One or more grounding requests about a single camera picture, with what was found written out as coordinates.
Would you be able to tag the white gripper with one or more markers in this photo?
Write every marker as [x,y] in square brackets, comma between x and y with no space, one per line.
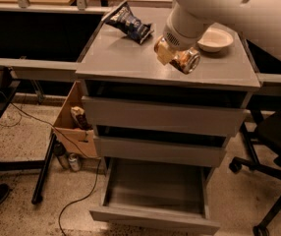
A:
[179,38]

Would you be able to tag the orange soda can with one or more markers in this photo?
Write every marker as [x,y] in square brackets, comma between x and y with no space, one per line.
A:
[184,61]

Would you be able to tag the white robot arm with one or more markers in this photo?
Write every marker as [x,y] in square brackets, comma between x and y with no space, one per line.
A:
[258,21]

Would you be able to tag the grey drawer cabinet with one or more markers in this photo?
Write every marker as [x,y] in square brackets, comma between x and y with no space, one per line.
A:
[117,68]

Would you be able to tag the grey top drawer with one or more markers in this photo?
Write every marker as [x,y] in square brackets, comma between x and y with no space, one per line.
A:
[154,116]

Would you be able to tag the grey drawer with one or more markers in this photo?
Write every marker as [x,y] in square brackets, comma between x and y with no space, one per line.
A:
[154,116]
[159,151]
[156,195]

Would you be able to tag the grey middle drawer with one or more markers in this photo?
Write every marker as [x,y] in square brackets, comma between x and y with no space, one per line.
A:
[159,151]

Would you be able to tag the silver can on floor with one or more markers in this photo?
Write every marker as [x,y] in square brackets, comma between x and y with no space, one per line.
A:
[74,162]

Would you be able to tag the grey bottom drawer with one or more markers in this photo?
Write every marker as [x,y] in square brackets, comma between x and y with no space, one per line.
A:
[156,195]

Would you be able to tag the white paper bowl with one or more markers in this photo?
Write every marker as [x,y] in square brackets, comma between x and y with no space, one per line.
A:
[213,40]

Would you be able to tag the blue chip bag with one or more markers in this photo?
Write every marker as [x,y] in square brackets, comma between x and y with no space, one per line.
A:
[123,19]

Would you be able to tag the snack bag in box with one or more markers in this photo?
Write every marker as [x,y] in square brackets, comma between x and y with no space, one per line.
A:
[78,116]

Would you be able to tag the cardboard box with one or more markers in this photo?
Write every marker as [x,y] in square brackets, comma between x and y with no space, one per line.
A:
[74,139]

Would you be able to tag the dark bottle on floor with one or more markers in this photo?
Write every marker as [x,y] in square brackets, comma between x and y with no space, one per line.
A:
[60,153]

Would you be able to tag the grey metal rail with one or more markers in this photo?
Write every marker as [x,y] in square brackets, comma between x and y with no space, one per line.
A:
[55,71]

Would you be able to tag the black table frame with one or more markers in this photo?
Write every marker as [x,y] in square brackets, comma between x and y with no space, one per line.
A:
[17,143]

